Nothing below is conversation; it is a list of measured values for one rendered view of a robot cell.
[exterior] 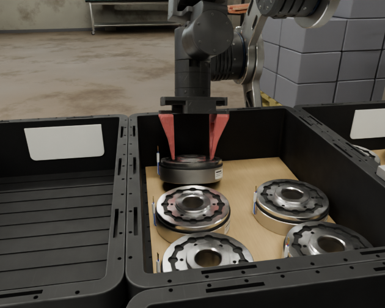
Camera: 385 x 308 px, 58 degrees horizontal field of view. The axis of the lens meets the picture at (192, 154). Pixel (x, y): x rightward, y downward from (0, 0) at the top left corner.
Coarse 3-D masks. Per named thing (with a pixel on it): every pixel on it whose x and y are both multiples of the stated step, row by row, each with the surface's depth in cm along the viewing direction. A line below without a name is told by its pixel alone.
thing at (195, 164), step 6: (162, 162) 55; (168, 162) 54; (174, 162) 53; (180, 162) 54; (186, 162) 54; (192, 162) 54; (198, 162) 54; (204, 162) 53; (210, 162) 53; (216, 162) 54
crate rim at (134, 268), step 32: (128, 128) 55; (128, 160) 45; (352, 160) 45; (128, 192) 38; (128, 224) 33; (128, 256) 29; (320, 256) 29; (352, 256) 29; (384, 256) 29; (128, 288) 27
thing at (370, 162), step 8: (304, 104) 65; (312, 104) 65; (320, 104) 65; (328, 104) 66; (336, 104) 65; (344, 104) 65; (352, 104) 66; (360, 104) 66; (368, 104) 66; (376, 104) 66; (384, 104) 67; (304, 112) 61; (312, 120) 58; (320, 128) 55; (328, 128) 54; (336, 136) 52; (344, 144) 49; (352, 152) 47; (360, 152) 47; (368, 160) 45; (376, 168) 43
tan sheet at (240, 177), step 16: (240, 160) 67; (256, 160) 67; (272, 160) 67; (224, 176) 61; (240, 176) 61; (256, 176) 61; (272, 176) 61; (288, 176) 61; (160, 192) 56; (224, 192) 56; (240, 192) 56; (240, 208) 52; (240, 224) 49; (256, 224) 49; (160, 240) 46; (240, 240) 46; (256, 240) 46; (272, 240) 46; (160, 256) 43; (256, 256) 43; (272, 256) 43; (160, 272) 41
